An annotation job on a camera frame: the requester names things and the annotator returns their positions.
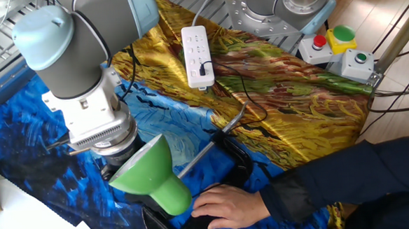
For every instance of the blue yellow painting cloth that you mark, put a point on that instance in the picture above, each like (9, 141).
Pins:
(295, 99)

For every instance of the yellow box green button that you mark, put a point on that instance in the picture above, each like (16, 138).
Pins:
(342, 39)

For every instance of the green desk lamp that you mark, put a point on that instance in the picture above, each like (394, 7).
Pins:
(151, 177)

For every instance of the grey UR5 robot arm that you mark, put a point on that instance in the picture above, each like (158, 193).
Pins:
(72, 65)

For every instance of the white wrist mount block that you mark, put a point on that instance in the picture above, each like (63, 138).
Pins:
(88, 113)

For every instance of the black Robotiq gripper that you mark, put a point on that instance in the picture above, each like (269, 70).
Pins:
(122, 157)

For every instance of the white foam board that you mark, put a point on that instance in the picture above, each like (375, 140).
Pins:
(24, 225)

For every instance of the grey box red button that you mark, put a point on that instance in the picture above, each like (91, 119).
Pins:
(315, 50)

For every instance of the grey box small green button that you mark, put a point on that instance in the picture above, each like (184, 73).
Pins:
(354, 66)

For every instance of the aluminium frame post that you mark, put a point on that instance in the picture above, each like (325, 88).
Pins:
(397, 41)

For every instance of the person's right hand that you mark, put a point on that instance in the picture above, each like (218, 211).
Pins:
(234, 206)

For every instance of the right forearm dark sleeve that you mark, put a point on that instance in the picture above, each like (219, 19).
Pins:
(351, 173)

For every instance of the white power strip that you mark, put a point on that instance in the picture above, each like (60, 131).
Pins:
(197, 55)

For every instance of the silver robot mounting plate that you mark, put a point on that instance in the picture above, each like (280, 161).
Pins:
(255, 20)

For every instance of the black metal C-clamp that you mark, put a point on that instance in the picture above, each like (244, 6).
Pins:
(240, 161)

